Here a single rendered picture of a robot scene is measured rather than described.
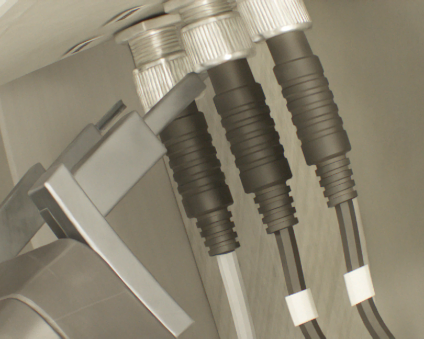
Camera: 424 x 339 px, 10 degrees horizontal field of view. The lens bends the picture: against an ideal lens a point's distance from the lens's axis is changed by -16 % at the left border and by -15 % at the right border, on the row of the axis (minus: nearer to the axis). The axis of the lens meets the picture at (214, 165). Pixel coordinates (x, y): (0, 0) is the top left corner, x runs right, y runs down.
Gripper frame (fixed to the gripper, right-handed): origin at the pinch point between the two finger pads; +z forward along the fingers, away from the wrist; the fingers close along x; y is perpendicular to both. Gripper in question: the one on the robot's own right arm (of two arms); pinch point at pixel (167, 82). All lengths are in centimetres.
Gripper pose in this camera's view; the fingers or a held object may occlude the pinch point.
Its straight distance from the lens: 66.2
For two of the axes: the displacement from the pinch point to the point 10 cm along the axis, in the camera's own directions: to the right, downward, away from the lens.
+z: 5.9, -6.1, 5.3
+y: 6.2, 7.6, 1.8
